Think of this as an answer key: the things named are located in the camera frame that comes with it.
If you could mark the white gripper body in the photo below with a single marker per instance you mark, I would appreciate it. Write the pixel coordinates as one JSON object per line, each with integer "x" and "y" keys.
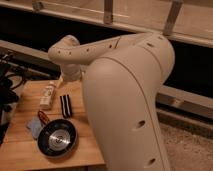
{"x": 71, "y": 73}

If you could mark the black white striped eraser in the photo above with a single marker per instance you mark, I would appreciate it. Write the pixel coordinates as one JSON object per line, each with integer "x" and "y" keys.
{"x": 66, "y": 106}

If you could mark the white tube bottle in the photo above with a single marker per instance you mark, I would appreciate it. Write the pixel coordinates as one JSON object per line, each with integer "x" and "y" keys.
{"x": 47, "y": 96}

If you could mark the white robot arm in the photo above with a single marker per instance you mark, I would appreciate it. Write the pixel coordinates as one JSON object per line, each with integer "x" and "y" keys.
{"x": 123, "y": 76}

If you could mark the black frying pan red handle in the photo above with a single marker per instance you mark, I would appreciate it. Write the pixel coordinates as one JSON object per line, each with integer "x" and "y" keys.
{"x": 57, "y": 137}

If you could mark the blue cloth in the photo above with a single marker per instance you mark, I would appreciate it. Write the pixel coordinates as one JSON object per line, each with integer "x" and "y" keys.
{"x": 35, "y": 127}

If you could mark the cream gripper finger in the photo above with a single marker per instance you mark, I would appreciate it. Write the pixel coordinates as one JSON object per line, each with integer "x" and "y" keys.
{"x": 59, "y": 82}

